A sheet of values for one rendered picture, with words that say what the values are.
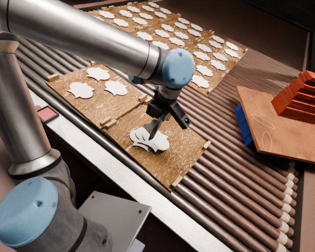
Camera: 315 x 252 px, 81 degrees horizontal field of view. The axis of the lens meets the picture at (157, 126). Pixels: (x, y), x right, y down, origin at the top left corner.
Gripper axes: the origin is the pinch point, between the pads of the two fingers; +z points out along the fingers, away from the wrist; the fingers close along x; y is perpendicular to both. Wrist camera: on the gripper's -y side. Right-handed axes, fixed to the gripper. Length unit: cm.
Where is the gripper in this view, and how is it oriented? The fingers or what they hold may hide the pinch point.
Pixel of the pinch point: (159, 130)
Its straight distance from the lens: 79.7
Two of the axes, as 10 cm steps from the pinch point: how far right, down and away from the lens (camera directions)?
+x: -5.2, 5.6, -6.5
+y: -8.2, -5.4, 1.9
